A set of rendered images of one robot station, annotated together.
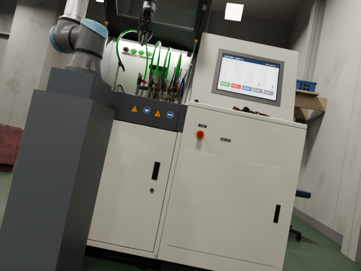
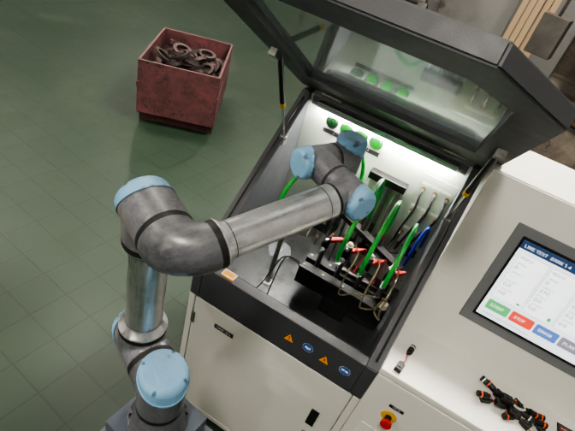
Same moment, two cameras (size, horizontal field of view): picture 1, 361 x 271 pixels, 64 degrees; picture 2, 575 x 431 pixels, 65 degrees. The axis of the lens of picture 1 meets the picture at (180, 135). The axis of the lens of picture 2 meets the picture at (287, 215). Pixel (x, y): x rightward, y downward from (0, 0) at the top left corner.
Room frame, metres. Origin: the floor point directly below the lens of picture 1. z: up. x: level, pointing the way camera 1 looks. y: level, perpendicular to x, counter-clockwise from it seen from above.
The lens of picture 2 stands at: (0.69, 0.12, 2.08)
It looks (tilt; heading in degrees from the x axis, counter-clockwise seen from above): 37 degrees down; 18
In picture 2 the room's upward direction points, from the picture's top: 18 degrees clockwise
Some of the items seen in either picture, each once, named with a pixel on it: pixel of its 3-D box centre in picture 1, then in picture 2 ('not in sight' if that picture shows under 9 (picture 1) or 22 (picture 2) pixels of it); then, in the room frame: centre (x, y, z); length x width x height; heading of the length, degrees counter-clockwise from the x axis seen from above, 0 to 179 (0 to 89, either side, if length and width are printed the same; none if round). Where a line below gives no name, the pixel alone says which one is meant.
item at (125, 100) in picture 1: (125, 107); (278, 324); (1.66, 0.34, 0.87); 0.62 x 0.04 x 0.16; 90
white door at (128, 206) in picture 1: (109, 180); (251, 392); (1.65, 0.34, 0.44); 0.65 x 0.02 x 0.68; 90
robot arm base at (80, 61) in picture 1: (86, 65); (158, 410); (1.17, 0.44, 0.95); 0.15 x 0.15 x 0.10
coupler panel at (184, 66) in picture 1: (178, 81); (421, 215); (2.17, 0.10, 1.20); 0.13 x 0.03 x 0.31; 90
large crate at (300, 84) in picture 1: (300, 90); not in sight; (4.94, -1.89, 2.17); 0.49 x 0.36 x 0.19; 173
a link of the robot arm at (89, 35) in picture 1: (91, 38); (161, 382); (1.18, 0.44, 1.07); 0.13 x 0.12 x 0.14; 63
